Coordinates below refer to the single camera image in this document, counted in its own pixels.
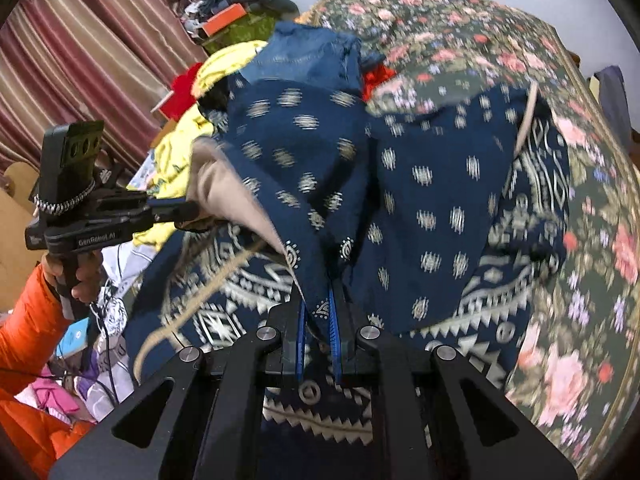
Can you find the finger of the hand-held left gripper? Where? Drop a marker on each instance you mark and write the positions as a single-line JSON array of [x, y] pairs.
[[172, 211]]

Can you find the dark grey bag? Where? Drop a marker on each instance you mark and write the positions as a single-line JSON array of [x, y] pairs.
[[612, 100]]

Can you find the floral bedspread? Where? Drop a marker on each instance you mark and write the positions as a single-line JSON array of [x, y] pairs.
[[575, 260]]

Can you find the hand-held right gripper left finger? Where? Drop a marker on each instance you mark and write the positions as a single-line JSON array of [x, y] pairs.
[[280, 345]]

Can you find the white printed sheet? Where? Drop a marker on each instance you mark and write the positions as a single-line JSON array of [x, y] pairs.
[[117, 310]]

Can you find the orange box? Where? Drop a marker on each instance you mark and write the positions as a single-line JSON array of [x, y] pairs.
[[225, 19]]

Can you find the striped pink curtain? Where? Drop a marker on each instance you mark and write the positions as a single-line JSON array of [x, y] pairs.
[[90, 50]]

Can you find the red and white box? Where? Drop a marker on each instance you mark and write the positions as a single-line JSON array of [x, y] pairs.
[[162, 102]]

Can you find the green patterned cloth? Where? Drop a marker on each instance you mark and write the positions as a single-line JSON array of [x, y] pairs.
[[245, 35]]

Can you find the yellow cartoon blanket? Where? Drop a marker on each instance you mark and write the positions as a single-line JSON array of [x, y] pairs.
[[175, 140]]

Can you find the pink cloth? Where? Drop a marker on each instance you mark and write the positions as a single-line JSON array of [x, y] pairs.
[[45, 395]]

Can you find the red garment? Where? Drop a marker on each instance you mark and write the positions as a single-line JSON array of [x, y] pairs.
[[377, 79], [186, 82]]

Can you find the person's left hand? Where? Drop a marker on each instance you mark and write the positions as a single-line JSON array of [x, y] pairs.
[[87, 275]]

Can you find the person's left forearm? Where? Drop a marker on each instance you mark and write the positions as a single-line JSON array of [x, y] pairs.
[[25, 330]]

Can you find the person's orange jacket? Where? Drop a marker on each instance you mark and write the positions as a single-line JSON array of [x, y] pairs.
[[30, 435]]

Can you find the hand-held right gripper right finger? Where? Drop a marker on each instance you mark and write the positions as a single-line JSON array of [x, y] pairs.
[[352, 345]]

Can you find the blue jeans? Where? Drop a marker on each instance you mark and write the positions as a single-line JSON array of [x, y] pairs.
[[300, 57]]

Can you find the brown cardboard box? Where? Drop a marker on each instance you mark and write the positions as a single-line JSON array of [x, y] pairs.
[[17, 240]]

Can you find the light blue booklet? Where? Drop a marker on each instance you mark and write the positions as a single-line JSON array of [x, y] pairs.
[[72, 337]]

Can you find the navy patterned hoodie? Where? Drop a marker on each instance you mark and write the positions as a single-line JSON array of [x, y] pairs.
[[400, 185]]

